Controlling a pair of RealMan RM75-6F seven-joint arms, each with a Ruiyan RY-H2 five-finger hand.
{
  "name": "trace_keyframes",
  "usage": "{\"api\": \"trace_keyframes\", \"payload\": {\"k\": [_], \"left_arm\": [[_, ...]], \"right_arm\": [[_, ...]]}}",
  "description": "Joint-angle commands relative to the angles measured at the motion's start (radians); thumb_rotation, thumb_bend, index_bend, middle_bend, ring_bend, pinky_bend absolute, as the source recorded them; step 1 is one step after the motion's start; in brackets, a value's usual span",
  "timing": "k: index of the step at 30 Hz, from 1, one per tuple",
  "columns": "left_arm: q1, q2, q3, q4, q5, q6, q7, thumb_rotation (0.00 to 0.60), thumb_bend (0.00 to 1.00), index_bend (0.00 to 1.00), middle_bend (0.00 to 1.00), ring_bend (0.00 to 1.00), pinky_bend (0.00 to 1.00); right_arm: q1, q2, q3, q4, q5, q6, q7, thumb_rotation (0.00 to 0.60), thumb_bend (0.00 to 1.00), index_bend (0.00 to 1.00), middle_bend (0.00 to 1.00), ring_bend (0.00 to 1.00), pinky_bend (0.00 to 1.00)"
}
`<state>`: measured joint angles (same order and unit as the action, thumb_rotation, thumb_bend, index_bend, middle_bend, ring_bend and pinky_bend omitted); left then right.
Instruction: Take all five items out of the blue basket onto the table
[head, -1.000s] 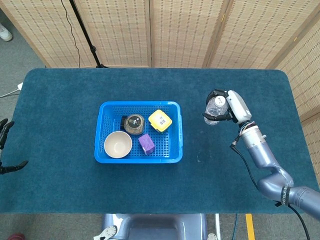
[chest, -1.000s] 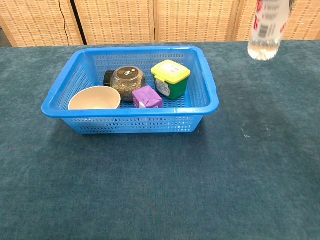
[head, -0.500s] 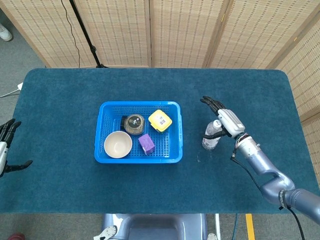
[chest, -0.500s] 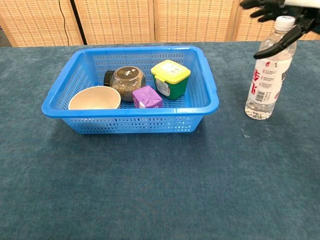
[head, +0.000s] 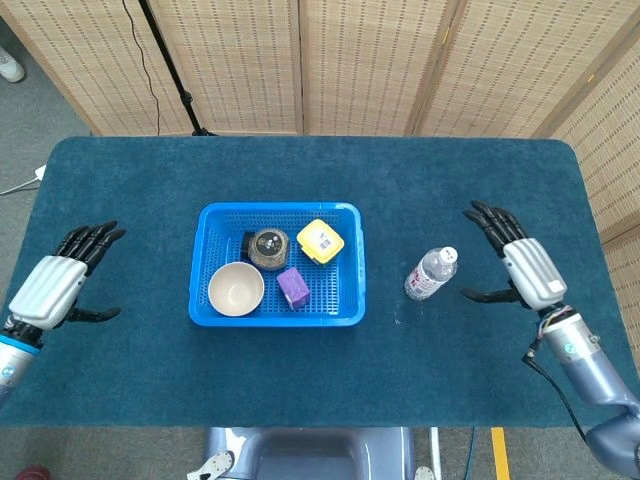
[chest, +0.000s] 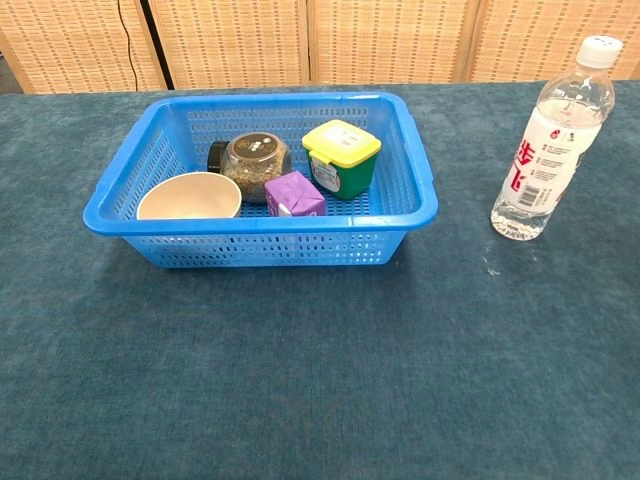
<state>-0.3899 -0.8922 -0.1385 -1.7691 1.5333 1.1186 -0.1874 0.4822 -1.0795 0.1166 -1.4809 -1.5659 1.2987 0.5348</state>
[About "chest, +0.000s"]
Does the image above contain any teal table cloth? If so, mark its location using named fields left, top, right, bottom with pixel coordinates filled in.
left=0, top=79, right=640, bottom=480

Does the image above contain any bamboo folding screen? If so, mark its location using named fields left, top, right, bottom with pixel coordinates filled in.
left=0, top=0, right=640, bottom=95

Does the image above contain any round dark lidded jar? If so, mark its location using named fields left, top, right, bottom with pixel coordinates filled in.
left=207, top=131, right=293, bottom=204

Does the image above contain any thin black hanging cable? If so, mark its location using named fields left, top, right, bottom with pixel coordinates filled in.
left=117, top=0, right=141, bottom=92

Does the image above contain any blue perforated plastic basket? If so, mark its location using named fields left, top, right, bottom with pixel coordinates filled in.
left=82, top=91, right=440, bottom=269

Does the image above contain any purple carton box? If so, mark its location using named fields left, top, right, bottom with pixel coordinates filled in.
left=263, top=170, right=327, bottom=218

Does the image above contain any green container yellow lid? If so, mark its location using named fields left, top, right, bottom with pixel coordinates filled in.
left=301, top=119, right=383, bottom=201

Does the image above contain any beige bowl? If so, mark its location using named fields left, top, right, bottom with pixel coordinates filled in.
left=136, top=171, right=243, bottom=221

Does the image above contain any black tripod stand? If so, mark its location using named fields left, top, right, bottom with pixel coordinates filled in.
left=139, top=0, right=175, bottom=91

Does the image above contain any clear plastic water bottle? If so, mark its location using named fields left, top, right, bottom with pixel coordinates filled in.
left=489, top=35, right=624, bottom=241

